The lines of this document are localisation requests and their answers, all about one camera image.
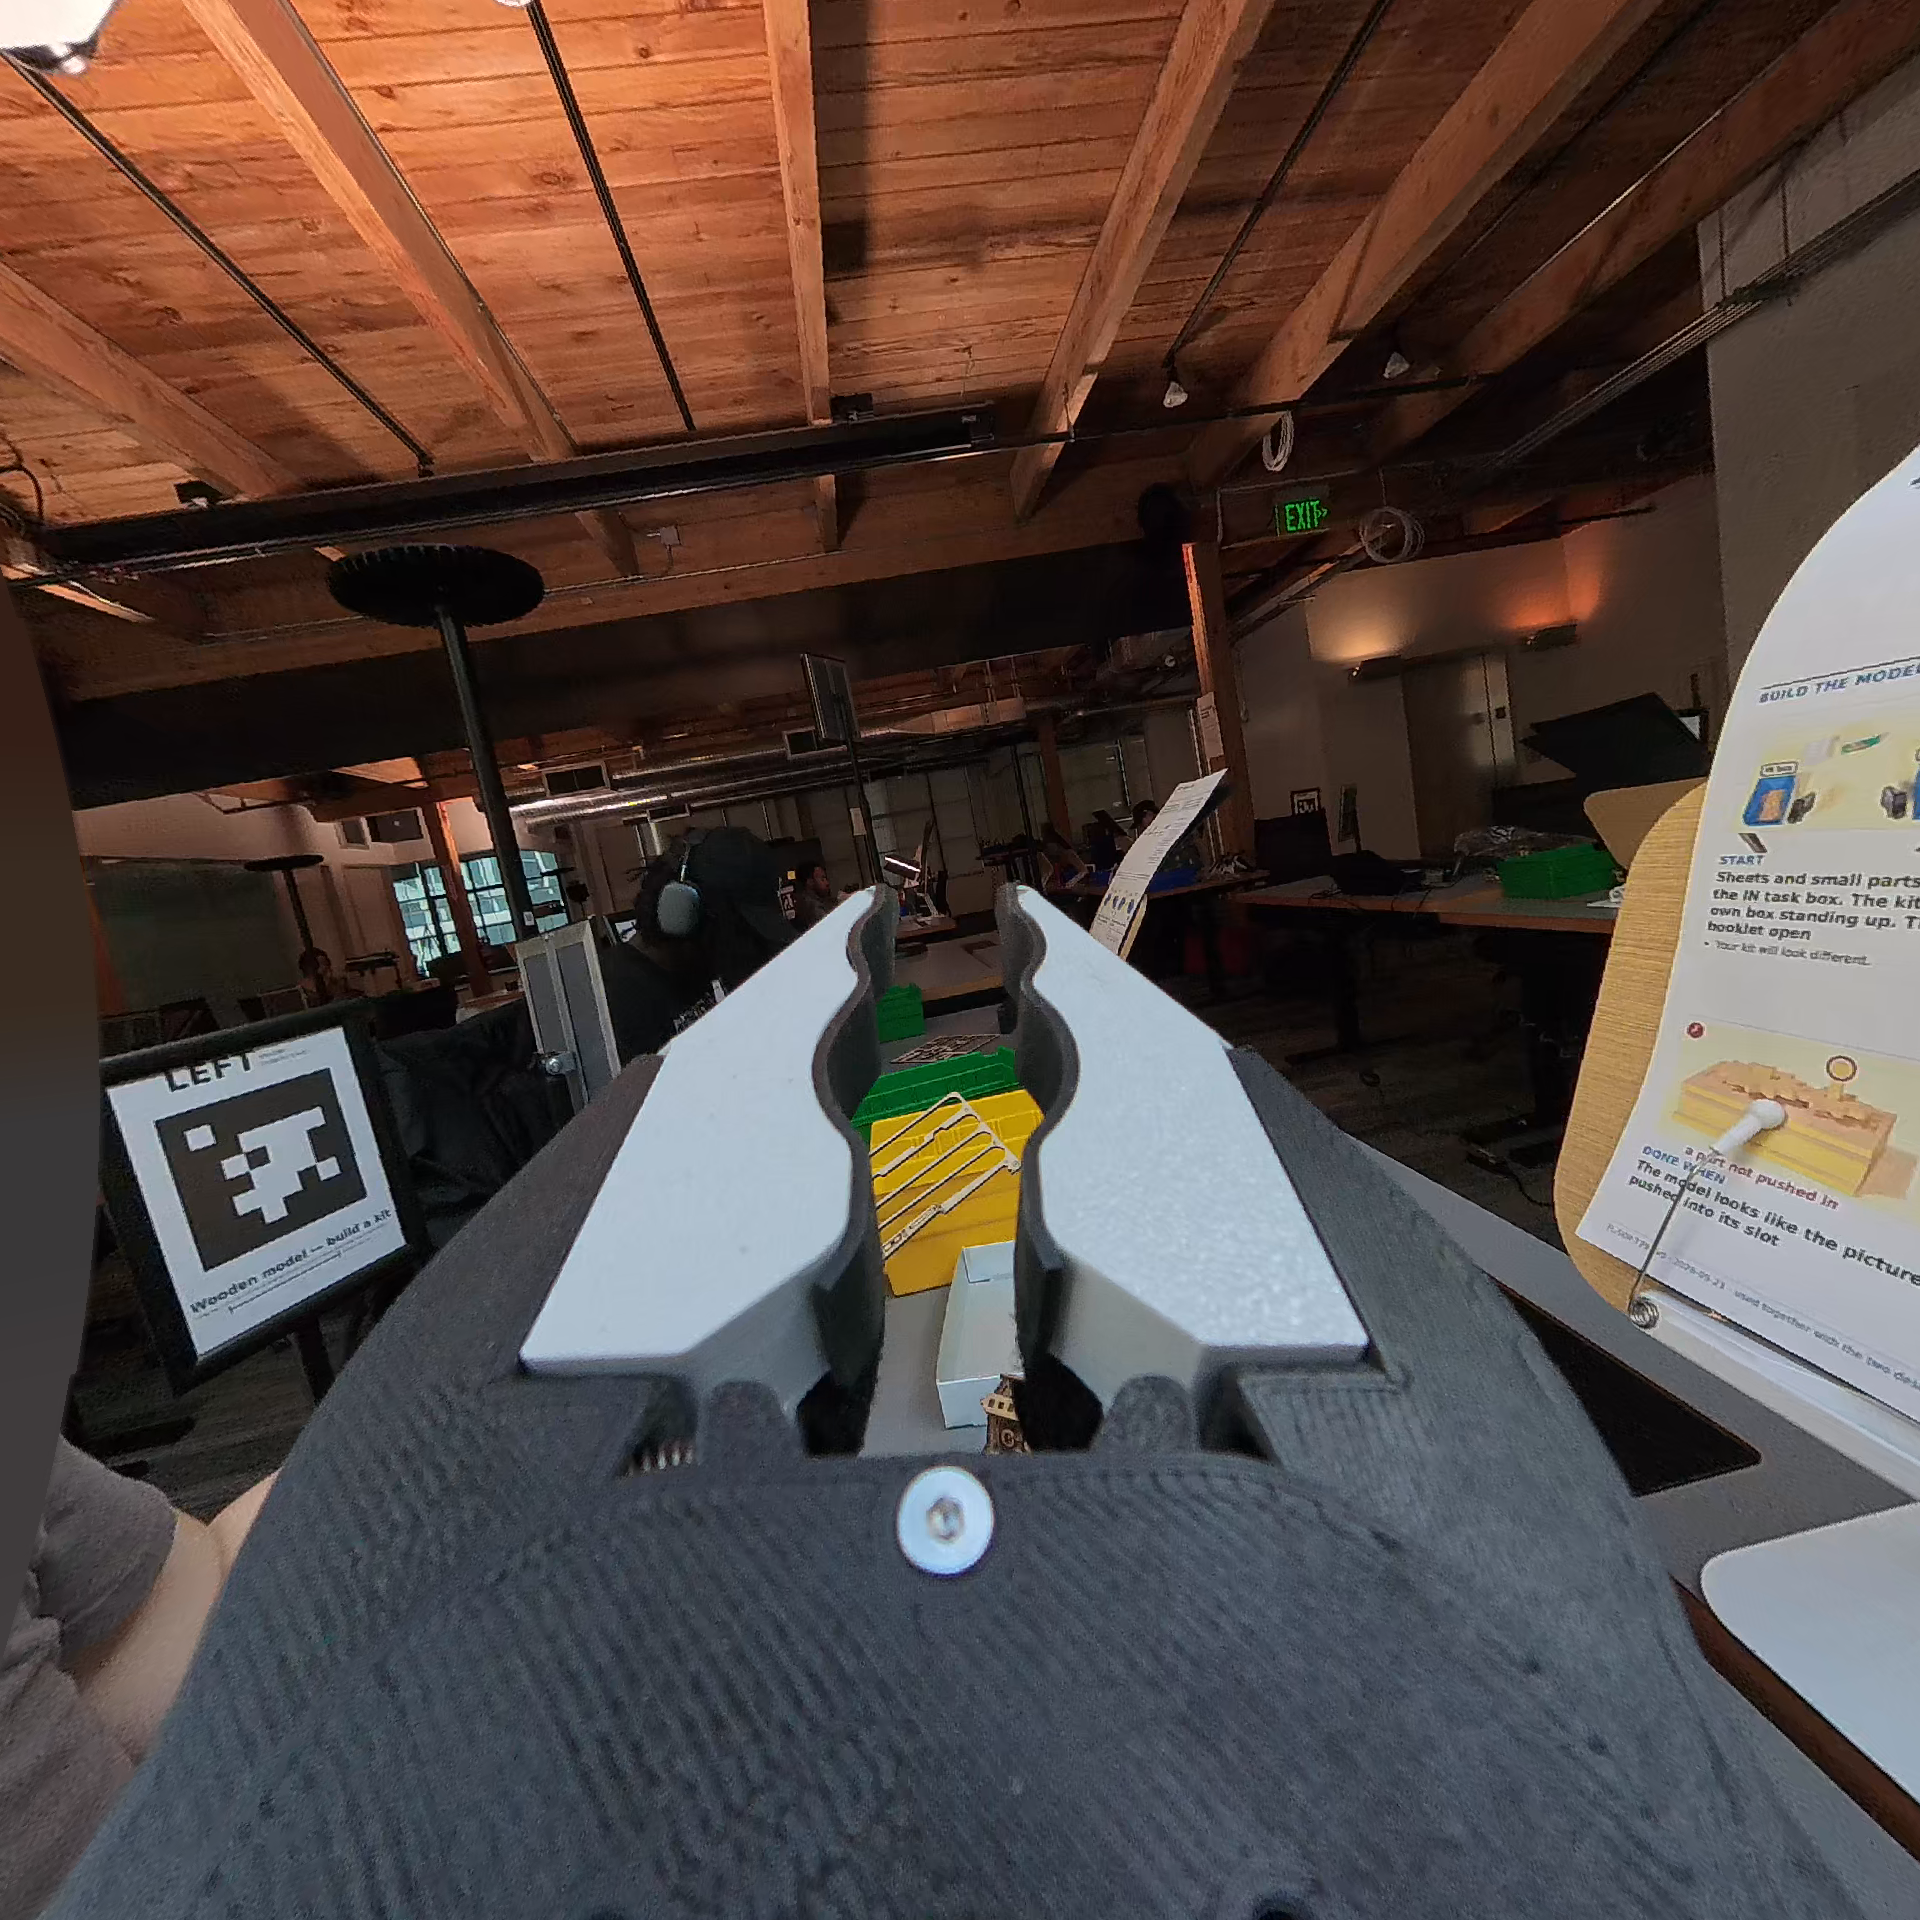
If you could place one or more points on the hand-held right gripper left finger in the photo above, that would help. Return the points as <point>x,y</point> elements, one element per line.
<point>706,1200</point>

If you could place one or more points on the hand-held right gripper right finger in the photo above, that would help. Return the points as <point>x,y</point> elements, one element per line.
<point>1172,1200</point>

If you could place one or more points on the yellow plastic bin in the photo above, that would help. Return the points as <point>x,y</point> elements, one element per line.
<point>961,1252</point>

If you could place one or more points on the person's left forearm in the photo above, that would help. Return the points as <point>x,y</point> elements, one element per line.
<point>196,1589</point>

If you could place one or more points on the laser-cut wooden parts sheet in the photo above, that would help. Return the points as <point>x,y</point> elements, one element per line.
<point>945,1155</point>

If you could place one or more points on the assembled wooden model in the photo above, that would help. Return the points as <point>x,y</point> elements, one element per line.
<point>1004,1418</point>

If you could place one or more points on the grey metal panel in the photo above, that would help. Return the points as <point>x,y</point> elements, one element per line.
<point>567,1003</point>

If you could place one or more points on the white cardboard box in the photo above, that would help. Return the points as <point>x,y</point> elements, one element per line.
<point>974,1342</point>

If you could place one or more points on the green plastic bin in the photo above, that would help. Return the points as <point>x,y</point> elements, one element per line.
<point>945,1084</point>
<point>901,1013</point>
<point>1557,873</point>

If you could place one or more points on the black and white marker tag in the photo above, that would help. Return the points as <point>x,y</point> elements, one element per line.
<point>945,1049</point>

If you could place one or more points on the black round-topped pole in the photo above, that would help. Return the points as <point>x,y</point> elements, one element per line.
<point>282,867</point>
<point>436,580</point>

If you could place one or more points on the printed instruction sheet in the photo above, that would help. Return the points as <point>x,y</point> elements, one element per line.
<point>1163,849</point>
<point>1815,931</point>

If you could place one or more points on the long wooden table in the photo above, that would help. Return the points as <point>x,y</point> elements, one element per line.
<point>1411,901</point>

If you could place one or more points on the wooden clipboard stand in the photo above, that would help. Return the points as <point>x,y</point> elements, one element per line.
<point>1628,973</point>

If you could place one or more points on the green exit sign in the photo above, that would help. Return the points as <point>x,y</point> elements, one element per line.
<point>1303,516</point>

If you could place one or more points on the white board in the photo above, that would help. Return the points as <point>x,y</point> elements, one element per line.
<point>1830,1635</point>

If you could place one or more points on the black ceiling rail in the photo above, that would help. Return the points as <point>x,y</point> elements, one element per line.
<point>494,488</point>

